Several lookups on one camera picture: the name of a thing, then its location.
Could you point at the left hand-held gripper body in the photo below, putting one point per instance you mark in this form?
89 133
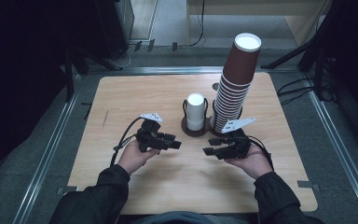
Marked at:
147 138

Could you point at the stack of brown ripple cups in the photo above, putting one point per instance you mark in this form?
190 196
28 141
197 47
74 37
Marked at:
237 71

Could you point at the black cabinet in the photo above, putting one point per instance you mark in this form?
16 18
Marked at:
112 25

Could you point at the brown double cup holder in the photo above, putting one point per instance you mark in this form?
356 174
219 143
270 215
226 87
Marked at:
195 133

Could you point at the person's blue-grey clothing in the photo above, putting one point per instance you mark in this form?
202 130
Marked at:
183 218

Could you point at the light wooden desk frame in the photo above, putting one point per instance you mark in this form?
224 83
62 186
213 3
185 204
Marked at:
298 18

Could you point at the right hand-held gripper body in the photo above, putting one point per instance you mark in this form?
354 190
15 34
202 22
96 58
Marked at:
239 146

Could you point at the stack of white paper cups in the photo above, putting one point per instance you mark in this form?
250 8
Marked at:
195 112

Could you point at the person's right hand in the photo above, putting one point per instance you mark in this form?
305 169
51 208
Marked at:
256 161

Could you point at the person's left hand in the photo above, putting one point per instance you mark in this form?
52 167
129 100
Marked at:
133 158

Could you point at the black tripod stand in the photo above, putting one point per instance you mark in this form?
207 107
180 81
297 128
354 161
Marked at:
310 46

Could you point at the metal floor rail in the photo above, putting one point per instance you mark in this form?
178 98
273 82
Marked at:
338 149
46 155

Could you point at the black metal stand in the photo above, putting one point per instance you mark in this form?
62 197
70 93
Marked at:
69 77

